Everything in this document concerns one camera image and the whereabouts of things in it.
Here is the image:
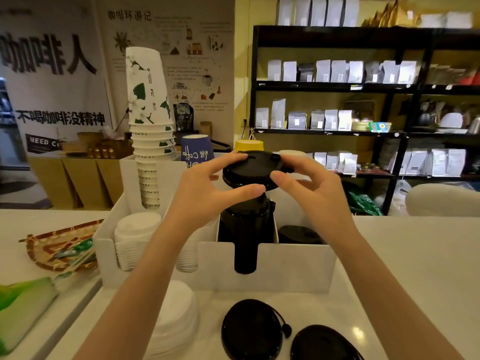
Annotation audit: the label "person's left hand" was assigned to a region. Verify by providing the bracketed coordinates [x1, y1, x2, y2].
[164, 151, 267, 241]

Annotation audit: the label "person's right hand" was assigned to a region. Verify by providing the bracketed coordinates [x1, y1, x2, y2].
[269, 153, 361, 249]

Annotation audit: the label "black plastic cup lid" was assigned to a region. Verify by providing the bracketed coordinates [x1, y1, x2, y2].
[223, 150, 295, 192]

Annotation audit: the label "person's right forearm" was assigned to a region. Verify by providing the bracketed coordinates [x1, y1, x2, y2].
[329, 226, 466, 360]

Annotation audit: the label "person's left forearm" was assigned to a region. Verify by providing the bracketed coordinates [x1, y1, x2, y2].
[72, 221, 205, 360]

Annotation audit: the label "stack of black lids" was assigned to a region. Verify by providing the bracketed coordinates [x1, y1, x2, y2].
[218, 191, 277, 275]

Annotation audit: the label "yellow paper cup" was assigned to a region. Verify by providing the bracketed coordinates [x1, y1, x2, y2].
[234, 139, 265, 154]

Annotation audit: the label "low pile of black lids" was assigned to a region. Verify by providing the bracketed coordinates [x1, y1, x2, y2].
[278, 225, 326, 246]

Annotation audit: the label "row of white coffee bags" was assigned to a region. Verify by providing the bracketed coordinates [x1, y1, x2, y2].
[398, 148, 468, 177]
[313, 151, 359, 175]
[255, 98, 353, 131]
[266, 58, 418, 85]

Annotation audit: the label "blue paper cup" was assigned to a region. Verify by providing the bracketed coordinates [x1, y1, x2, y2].
[181, 134, 215, 171]

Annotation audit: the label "green plastic bag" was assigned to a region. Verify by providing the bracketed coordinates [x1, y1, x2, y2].
[343, 181, 384, 217]

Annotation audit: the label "stack of white lids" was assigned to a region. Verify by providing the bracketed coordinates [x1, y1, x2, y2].
[175, 220, 200, 273]
[114, 211, 162, 272]

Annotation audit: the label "white cup and lid organizer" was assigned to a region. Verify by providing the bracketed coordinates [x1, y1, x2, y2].
[92, 153, 337, 294]

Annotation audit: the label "black coffee bag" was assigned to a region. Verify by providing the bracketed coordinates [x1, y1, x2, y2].
[173, 102, 195, 133]

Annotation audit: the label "green and yellow tin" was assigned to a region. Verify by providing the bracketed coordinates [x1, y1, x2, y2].
[351, 121, 393, 133]

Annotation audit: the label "stack of leaf-print paper cups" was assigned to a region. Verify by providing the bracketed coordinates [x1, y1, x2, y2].
[125, 46, 177, 211]

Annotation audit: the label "black lid with stopper tab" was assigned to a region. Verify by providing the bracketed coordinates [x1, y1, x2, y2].
[221, 298, 293, 360]

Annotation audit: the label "loose pile of white lids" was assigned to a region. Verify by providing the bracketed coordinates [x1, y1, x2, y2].
[143, 280, 200, 360]

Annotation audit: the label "black kettle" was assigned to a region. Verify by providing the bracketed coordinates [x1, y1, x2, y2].
[417, 108, 435, 128]

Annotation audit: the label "white rounded chair back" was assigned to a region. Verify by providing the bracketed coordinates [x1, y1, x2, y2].
[404, 183, 480, 217]

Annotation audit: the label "cardboard display stand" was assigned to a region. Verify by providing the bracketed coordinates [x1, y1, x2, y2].
[28, 131, 135, 211]

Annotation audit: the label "black flat cup lid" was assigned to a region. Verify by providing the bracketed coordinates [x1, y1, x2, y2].
[290, 324, 365, 360]

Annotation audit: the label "tall white coffee bag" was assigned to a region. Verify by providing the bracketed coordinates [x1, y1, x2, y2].
[326, 0, 345, 27]
[294, 0, 312, 27]
[310, 0, 328, 27]
[343, 0, 360, 28]
[277, 0, 296, 27]

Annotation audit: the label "green sachet packets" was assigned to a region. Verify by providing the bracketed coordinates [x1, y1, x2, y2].
[54, 238, 96, 268]

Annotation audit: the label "white coffee dripper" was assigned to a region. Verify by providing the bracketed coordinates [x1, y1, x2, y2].
[438, 112, 466, 129]

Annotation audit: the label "black metal shelving unit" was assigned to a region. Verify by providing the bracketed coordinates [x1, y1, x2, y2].
[248, 25, 480, 216]

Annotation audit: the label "group of gold coffee bags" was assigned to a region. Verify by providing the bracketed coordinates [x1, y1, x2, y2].
[361, 0, 421, 28]

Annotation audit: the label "woven bamboo tray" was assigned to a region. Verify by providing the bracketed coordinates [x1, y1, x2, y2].
[18, 219, 105, 273]

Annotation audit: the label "white banner with black lettering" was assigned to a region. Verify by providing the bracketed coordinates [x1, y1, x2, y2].
[0, 0, 115, 159]

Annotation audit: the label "white flat boxes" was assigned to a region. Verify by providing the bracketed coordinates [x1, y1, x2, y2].
[420, 11, 473, 29]

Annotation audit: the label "green and white wrapped packet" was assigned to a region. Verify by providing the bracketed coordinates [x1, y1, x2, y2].
[0, 277, 59, 355]

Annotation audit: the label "illustrated coffee wall poster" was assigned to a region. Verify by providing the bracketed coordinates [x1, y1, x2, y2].
[94, 0, 236, 147]

